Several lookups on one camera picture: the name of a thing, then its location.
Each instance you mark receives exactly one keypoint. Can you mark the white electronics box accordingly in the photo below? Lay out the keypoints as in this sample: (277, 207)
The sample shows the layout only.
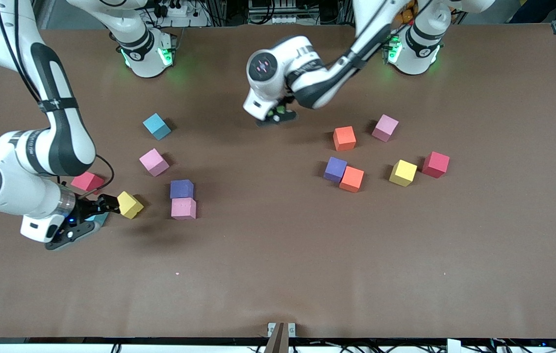
(283, 19)

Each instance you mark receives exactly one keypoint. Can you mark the pink foam cube with dots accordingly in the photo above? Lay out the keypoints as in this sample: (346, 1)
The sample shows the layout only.
(183, 208)

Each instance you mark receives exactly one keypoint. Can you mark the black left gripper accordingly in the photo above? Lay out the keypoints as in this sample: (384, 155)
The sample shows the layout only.
(288, 99)

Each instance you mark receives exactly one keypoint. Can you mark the red foam cube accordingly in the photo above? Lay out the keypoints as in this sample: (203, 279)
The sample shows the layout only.
(436, 164)
(88, 180)

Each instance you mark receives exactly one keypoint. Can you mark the purple foam cube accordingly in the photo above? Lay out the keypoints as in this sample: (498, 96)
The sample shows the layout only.
(335, 169)
(182, 189)

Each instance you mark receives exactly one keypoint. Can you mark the light blue foam cube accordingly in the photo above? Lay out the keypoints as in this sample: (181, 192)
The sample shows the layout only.
(100, 220)

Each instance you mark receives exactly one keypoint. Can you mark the bag of orange items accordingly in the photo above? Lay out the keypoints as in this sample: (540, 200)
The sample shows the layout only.
(405, 14)

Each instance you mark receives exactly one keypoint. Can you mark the orange foam cube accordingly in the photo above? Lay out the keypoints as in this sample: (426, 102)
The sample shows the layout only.
(344, 138)
(351, 179)

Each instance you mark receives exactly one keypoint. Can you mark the yellow foam cube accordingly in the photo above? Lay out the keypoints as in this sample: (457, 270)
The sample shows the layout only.
(403, 172)
(131, 205)

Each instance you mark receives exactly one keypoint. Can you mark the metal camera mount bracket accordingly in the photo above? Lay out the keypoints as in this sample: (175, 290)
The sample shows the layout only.
(281, 333)

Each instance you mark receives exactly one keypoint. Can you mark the brown table cover sheet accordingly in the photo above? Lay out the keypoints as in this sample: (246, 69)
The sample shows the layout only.
(278, 245)

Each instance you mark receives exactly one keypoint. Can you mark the green foam cube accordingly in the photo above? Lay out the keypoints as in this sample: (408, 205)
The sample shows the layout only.
(283, 104)

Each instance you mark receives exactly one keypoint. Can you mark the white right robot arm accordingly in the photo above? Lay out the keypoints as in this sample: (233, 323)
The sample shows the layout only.
(62, 132)

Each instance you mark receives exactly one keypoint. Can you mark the teal foam cube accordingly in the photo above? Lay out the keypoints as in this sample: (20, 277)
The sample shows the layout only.
(157, 126)

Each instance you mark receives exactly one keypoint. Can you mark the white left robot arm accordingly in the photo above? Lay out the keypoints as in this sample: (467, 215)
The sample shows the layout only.
(317, 83)

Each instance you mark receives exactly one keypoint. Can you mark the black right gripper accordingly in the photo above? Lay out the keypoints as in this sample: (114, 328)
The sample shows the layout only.
(87, 208)

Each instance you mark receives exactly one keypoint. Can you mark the lilac pink foam cube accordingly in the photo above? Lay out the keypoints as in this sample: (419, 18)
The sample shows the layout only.
(154, 162)
(385, 128)

